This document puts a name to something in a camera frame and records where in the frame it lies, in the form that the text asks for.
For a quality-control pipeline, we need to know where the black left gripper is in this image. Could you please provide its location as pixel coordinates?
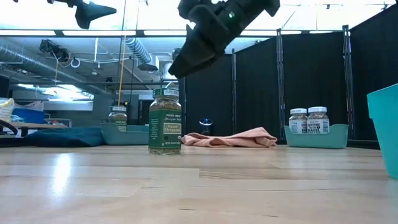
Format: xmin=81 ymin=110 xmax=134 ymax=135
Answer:
xmin=46 ymin=0 xmax=118 ymax=30

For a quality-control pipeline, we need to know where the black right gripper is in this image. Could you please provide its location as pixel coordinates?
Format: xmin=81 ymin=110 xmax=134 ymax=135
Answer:
xmin=168 ymin=0 xmax=280 ymax=79

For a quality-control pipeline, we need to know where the green lid oregano jar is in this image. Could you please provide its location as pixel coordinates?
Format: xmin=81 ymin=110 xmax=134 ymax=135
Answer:
xmin=148 ymin=88 xmax=183 ymax=156
xmin=108 ymin=105 xmax=128 ymax=133

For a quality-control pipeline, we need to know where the white lid bagel seasoning jar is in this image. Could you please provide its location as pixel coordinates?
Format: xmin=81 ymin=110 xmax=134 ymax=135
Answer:
xmin=289 ymin=108 xmax=308 ymax=134
xmin=307 ymin=106 xmax=330 ymax=134

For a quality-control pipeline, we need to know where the black ceiling-hung device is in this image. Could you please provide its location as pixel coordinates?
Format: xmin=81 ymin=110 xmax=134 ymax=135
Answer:
xmin=39 ymin=39 xmax=71 ymax=63

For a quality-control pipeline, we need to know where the black overhead crossbar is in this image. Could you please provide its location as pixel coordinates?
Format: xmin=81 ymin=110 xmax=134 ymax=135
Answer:
xmin=0 ymin=29 xmax=398 ymax=38

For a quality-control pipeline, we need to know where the black pendant lamp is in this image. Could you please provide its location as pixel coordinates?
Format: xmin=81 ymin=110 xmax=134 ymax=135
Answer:
xmin=138 ymin=63 xmax=159 ymax=72

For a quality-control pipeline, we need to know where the pink folded cloth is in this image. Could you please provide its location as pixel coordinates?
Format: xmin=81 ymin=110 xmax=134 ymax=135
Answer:
xmin=181 ymin=126 xmax=278 ymax=149

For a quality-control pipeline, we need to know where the blue box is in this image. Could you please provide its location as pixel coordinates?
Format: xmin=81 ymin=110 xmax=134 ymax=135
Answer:
xmin=11 ymin=108 xmax=46 ymax=124

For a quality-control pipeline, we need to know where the wooden desk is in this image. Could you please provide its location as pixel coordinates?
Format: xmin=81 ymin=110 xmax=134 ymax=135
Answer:
xmin=6 ymin=121 xmax=72 ymax=138

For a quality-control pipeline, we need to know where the black folding partition screen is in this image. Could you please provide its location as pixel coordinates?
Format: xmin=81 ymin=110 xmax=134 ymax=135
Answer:
xmin=178 ymin=2 xmax=398 ymax=142

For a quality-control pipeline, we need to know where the small teal plastic bin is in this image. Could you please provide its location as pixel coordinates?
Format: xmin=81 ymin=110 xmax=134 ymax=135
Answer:
xmin=284 ymin=123 xmax=349 ymax=149
xmin=99 ymin=122 xmax=150 ymax=146

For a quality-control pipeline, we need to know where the dark blue cloth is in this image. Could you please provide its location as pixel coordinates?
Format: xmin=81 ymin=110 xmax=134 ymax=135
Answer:
xmin=24 ymin=126 xmax=106 ymax=148

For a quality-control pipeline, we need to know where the white yellow bag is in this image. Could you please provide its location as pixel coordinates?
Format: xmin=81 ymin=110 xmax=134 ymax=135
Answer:
xmin=0 ymin=97 xmax=16 ymax=123

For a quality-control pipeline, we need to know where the large teal plastic bin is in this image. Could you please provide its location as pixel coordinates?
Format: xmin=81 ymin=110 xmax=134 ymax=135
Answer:
xmin=366 ymin=83 xmax=398 ymax=180

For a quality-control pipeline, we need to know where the flexible ribbed duct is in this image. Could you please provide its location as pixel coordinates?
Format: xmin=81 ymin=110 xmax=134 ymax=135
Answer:
xmin=124 ymin=37 xmax=154 ymax=65

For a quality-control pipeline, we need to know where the yellow hanging cable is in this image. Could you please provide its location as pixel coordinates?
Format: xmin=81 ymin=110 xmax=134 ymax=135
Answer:
xmin=117 ymin=0 xmax=127 ymax=106

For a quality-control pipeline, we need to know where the metal ventilation duct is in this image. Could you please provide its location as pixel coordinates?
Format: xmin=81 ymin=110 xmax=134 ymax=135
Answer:
xmin=0 ymin=42 xmax=111 ymax=94

